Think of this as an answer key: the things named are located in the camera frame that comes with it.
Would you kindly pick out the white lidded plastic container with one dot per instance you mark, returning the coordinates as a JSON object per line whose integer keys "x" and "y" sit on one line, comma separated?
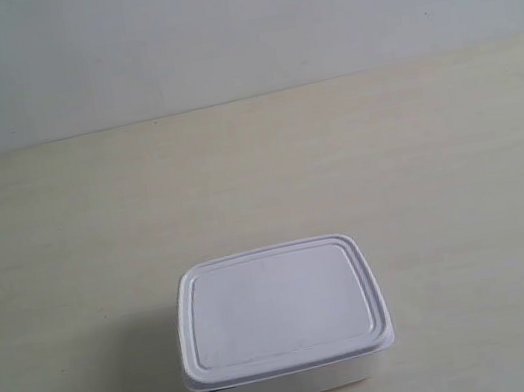
{"x": 300, "y": 316}

